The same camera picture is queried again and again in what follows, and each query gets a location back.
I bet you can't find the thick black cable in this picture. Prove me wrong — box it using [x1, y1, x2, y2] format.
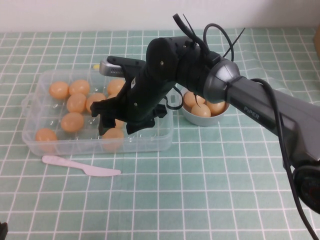
[172, 13, 320, 240]

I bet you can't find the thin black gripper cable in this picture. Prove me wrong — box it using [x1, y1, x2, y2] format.
[164, 86, 185, 111]

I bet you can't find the brown cardboard box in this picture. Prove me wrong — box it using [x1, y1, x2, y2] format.
[312, 28, 320, 61]

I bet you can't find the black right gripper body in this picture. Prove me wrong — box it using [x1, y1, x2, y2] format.
[90, 66, 176, 125]

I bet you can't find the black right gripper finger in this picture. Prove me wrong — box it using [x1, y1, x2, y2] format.
[126, 119, 155, 135]
[98, 114, 117, 136]

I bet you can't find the clear plastic egg box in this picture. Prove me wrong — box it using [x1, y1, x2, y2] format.
[21, 69, 180, 157]

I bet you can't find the black zip tie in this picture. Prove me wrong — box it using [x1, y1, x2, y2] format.
[182, 13, 201, 48]
[223, 27, 246, 60]

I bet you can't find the blue-grey bowl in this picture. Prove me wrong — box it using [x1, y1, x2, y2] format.
[178, 86, 231, 127]

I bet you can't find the pink plastic knife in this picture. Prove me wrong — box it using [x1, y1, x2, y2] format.
[41, 154, 122, 178]

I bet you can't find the green checked tablecloth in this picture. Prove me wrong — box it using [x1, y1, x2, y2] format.
[0, 26, 320, 240]

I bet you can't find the black plastic object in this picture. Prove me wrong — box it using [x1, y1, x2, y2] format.
[0, 221, 9, 240]

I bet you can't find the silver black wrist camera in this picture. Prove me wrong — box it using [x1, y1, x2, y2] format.
[99, 56, 147, 78]

